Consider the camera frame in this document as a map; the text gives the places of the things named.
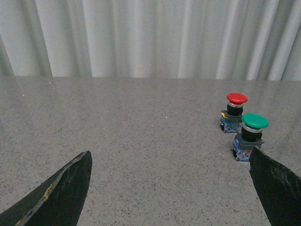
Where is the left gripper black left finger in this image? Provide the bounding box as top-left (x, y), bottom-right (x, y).
top-left (0, 151), bottom-right (92, 226)

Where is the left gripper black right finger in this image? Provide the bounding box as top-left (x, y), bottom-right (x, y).
top-left (249, 147), bottom-right (301, 226)

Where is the green mushroom push button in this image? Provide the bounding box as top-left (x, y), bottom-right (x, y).
top-left (232, 113), bottom-right (269, 161)

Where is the red mushroom push button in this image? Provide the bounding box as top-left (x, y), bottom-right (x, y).
top-left (220, 93), bottom-right (248, 133)

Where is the white pleated curtain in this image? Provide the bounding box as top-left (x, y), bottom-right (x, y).
top-left (0, 0), bottom-right (301, 81)

